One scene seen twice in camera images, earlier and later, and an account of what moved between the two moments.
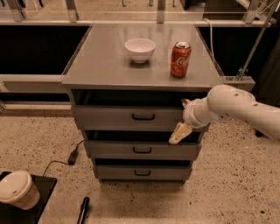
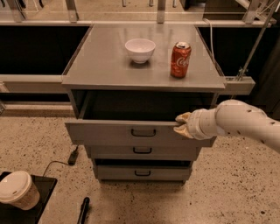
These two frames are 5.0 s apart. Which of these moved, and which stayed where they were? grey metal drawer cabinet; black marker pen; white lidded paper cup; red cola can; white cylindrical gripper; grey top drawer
Moved: grey top drawer; white cylindrical gripper
Stayed: grey metal drawer cabinet; white lidded paper cup; red cola can; black marker pen
